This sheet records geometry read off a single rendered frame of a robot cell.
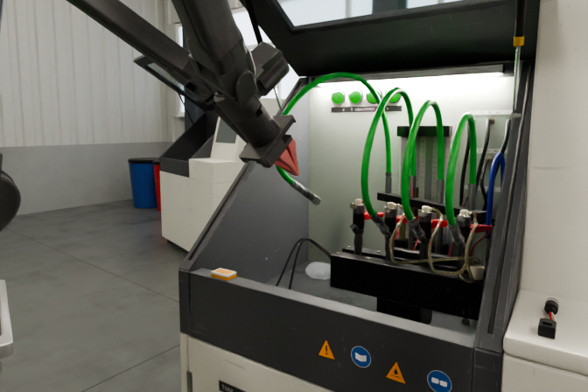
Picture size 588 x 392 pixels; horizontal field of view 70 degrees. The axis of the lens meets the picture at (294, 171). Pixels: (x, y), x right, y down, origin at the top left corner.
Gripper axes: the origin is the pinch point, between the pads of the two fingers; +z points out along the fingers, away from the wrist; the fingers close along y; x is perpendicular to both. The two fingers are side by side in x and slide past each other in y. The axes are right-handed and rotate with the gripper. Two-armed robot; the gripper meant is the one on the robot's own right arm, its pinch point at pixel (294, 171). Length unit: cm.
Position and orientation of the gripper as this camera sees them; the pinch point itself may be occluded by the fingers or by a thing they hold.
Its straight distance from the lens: 75.8
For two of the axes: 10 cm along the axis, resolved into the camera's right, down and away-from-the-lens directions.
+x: -6.6, -0.7, 7.4
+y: 5.3, -7.5, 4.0
